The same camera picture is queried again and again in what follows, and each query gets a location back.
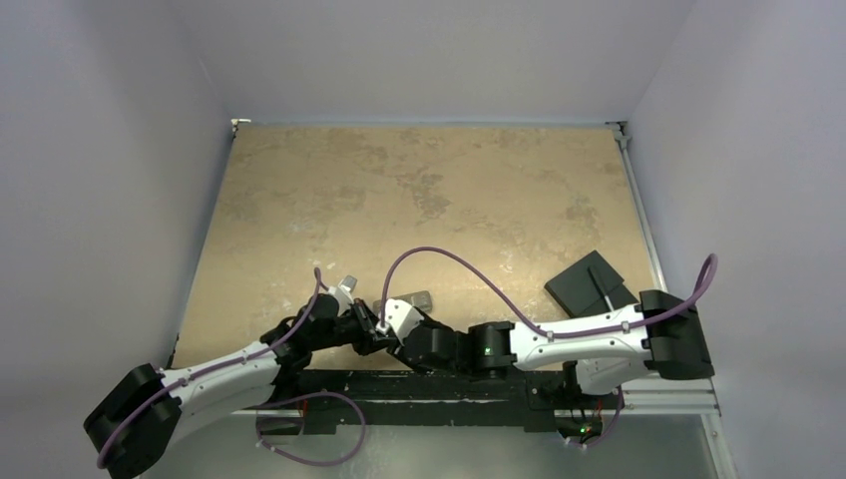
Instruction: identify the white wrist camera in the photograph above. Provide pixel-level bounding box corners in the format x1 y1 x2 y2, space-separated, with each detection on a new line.
376 299 423 344
327 275 357 313

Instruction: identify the white remote control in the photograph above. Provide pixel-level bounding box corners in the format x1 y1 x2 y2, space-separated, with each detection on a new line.
388 290 434 313

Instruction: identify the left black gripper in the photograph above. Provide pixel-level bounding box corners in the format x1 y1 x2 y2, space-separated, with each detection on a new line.
309 296 399 355

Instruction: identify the black flat plate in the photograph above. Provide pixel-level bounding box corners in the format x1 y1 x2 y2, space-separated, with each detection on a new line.
544 250 637 318

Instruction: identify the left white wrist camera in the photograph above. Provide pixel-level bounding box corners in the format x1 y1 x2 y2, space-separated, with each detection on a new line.
327 275 357 313

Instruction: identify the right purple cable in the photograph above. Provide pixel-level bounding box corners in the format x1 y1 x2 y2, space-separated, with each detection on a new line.
379 246 719 339

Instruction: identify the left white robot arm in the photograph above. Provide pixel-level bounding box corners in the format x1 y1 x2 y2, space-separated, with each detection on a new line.
83 293 378 478

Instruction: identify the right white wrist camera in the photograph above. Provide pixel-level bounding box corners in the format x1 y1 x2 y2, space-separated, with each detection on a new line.
376 299 423 344

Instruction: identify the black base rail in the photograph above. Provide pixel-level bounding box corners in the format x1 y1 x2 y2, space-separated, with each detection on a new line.
265 368 624 437

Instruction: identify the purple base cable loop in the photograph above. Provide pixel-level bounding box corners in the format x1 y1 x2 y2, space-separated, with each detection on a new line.
254 390 367 468

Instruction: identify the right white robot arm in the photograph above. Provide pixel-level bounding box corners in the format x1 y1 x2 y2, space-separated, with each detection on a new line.
379 290 714 406

